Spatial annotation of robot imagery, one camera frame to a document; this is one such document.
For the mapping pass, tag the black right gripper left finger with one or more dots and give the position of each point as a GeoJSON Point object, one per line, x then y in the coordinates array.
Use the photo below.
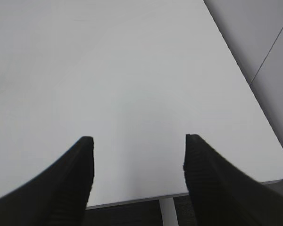
{"type": "Point", "coordinates": [56, 197]}

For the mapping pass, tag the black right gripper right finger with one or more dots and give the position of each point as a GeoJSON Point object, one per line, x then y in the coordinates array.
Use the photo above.
{"type": "Point", "coordinates": [222, 195]}

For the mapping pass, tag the white table leg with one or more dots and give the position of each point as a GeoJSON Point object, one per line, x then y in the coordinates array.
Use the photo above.
{"type": "Point", "coordinates": [168, 212]}

